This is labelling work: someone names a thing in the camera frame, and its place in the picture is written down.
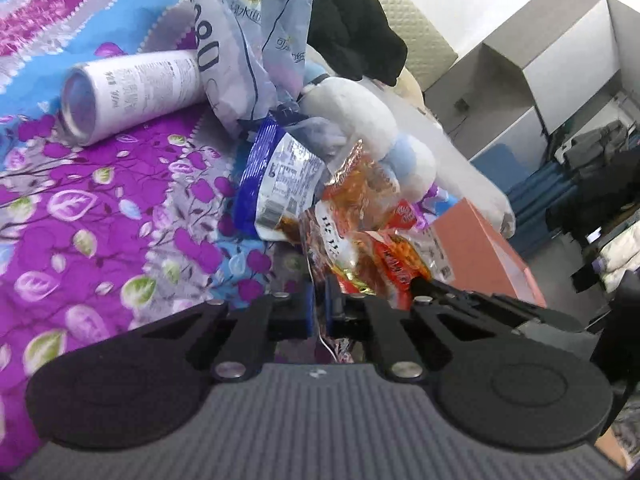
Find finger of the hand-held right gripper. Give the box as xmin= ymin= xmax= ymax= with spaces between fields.
xmin=410 ymin=279 xmax=587 ymax=334

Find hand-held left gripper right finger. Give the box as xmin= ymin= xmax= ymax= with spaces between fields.
xmin=325 ymin=280 xmax=517 ymax=382

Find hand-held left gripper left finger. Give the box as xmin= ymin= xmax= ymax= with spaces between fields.
xmin=132 ymin=291 xmax=317 ymax=382

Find clear packet of golden snacks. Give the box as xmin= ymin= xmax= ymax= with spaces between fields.
xmin=299 ymin=205 xmax=366 ymax=361

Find pink cardboard box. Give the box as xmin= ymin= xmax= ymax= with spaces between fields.
xmin=427 ymin=197 xmax=547 ymax=308

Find white folded cloth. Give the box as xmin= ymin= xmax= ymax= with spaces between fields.
xmin=592 ymin=232 xmax=640 ymax=291

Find small clear snack packet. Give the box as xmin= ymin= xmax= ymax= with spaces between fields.
xmin=420 ymin=232 xmax=457 ymax=285

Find hanging dark clothes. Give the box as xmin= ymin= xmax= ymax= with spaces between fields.
xmin=545 ymin=120 xmax=640 ymax=246

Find blue hanging fabric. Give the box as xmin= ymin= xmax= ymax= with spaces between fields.
xmin=505 ymin=160 xmax=586 ymax=256

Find golden crinkled snack packet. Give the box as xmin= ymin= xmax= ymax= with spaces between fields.
xmin=320 ymin=140 xmax=401 ymax=221

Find grey duvet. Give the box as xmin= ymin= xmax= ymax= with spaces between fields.
xmin=380 ymin=80 xmax=516 ymax=238

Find blue snack packet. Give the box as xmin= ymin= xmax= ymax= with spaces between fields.
xmin=234 ymin=115 xmax=331 ymax=243

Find white and blue plush toy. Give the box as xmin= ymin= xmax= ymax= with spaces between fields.
xmin=299 ymin=60 xmax=438 ymax=203

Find purple floral bedspread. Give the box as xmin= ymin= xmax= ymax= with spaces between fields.
xmin=0 ymin=0 xmax=451 ymax=461

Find beige pillow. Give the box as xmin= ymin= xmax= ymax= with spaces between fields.
xmin=397 ymin=70 xmax=426 ymax=106

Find grey and white wardrobe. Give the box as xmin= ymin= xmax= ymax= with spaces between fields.
xmin=422 ymin=0 xmax=631 ymax=201

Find quilted beige headboard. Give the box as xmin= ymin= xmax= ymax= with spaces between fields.
xmin=320 ymin=0 xmax=458 ymax=93

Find white cylindrical canister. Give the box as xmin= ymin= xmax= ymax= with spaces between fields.
xmin=60 ymin=49 xmax=203 ymax=147

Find pale blue plastic bag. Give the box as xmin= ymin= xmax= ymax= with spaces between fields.
xmin=190 ymin=0 xmax=321 ymax=136

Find black clothing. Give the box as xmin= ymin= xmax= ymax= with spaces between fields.
xmin=306 ymin=0 xmax=408 ymax=86

